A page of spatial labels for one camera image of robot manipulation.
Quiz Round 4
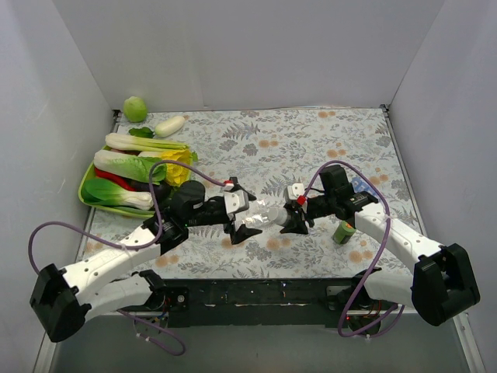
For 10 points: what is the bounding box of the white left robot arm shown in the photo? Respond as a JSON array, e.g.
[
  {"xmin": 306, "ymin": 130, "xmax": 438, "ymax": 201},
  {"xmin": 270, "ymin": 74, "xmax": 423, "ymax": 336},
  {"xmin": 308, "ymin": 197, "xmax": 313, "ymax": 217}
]
[{"xmin": 30, "ymin": 177, "xmax": 260, "ymax": 343}]

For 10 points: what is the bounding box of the long bok choy stalk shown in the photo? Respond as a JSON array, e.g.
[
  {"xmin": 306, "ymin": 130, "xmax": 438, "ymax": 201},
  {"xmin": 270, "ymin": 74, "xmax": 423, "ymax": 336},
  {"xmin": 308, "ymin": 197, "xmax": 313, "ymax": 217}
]
[{"xmin": 105, "ymin": 133, "xmax": 189, "ymax": 152}]

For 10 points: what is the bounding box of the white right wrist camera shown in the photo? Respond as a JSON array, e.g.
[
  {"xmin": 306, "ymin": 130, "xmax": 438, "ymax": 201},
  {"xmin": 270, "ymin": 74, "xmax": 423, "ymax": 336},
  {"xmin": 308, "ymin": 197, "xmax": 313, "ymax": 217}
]
[{"xmin": 283, "ymin": 183, "xmax": 307, "ymax": 207}]

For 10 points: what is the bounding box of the green bok choy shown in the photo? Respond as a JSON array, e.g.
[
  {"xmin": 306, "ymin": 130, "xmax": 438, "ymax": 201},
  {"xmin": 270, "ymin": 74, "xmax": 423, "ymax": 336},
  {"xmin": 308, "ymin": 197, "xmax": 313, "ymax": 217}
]
[{"xmin": 81, "ymin": 178, "xmax": 154, "ymax": 211}]

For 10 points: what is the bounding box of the napa cabbage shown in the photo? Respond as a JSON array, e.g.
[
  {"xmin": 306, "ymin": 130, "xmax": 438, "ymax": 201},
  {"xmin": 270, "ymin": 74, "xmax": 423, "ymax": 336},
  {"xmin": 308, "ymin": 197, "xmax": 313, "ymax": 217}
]
[{"xmin": 93, "ymin": 150, "xmax": 161, "ymax": 183}]

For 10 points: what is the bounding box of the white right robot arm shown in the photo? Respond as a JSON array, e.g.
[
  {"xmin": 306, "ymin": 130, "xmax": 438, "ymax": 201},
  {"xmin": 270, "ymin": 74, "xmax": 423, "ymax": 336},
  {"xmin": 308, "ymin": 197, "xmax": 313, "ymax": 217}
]
[{"xmin": 271, "ymin": 161, "xmax": 481, "ymax": 326}]

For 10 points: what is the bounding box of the purple eggplant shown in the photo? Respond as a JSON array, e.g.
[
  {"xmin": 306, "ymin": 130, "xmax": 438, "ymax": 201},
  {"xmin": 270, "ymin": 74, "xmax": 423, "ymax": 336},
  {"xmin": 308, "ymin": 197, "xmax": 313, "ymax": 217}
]
[{"xmin": 126, "ymin": 179, "xmax": 173, "ymax": 202}]

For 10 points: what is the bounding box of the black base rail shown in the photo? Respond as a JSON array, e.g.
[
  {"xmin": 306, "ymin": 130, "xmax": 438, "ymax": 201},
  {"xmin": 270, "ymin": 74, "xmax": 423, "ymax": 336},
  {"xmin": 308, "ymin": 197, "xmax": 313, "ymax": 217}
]
[{"xmin": 124, "ymin": 277, "xmax": 358, "ymax": 328}]

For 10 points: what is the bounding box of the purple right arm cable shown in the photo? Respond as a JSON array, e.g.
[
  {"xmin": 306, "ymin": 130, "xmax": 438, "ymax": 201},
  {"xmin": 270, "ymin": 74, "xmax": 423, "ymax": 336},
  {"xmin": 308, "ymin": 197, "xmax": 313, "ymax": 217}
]
[{"xmin": 298, "ymin": 159, "xmax": 405, "ymax": 338}]

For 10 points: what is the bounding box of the green plastic tray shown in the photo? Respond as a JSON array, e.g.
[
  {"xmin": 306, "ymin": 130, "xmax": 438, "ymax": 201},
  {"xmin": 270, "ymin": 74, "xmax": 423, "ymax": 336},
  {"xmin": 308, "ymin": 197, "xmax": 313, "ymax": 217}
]
[{"xmin": 78, "ymin": 148, "xmax": 197, "ymax": 218}]

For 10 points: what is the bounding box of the yellow leafy vegetable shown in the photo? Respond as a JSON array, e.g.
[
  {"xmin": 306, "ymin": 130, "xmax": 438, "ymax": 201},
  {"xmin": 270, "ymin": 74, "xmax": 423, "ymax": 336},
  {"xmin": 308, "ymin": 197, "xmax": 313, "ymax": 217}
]
[{"xmin": 159, "ymin": 149, "xmax": 192, "ymax": 187}]

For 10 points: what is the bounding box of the white radish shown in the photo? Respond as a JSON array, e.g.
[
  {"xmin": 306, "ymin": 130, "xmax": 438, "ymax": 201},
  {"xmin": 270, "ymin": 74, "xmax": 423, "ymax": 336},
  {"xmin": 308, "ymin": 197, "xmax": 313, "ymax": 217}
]
[{"xmin": 155, "ymin": 116, "xmax": 186, "ymax": 138}]

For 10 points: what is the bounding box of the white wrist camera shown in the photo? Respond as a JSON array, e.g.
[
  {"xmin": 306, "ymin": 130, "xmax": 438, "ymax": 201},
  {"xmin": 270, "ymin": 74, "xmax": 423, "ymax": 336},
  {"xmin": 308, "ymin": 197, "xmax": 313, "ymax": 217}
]
[
  {"xmin": 223, "ymin": 190, "xmax": 257, "ymax": 214},
  {"xmin": 283, "ymin": 183, "xmax": 307, "ymax": 207}
]

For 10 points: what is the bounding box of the white pill bottle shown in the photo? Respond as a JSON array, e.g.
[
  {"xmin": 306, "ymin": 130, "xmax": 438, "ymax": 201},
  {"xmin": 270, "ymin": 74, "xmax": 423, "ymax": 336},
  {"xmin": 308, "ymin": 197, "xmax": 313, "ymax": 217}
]
[{"xmin": 267, "ymin": 207, "xmax": 294, "ymax": 228}]

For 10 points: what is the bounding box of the green round cabbage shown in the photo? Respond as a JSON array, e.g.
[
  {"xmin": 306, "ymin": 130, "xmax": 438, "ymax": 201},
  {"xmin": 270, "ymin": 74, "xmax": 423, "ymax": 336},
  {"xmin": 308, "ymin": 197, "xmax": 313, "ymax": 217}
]
[{"xmin": 123, "ymin": 96, "xmax": 148, "ymax": 123}]

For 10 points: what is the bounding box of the red chili pepper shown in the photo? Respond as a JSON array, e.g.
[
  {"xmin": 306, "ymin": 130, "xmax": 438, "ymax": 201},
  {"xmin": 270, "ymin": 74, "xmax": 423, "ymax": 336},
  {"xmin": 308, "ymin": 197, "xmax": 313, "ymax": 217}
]
[{"xmin": 94, "ymin": 168, "xmax": 135, "ymax": 191}]

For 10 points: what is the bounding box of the green pill bottle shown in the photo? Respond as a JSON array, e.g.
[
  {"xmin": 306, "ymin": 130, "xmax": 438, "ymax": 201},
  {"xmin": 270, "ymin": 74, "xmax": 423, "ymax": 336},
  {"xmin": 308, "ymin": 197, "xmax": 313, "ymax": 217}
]
[{"xmin": 332, "ymin": 221, "xmax": 356, "ymax": 245}]

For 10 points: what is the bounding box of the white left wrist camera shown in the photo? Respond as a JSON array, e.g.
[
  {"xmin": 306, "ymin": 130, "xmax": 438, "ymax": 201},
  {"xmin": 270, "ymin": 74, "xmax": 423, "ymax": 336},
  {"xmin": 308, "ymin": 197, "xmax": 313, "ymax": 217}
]
[{"xmin": 223, "ymin": 190, "xmax": 257, "ymax": 214}]

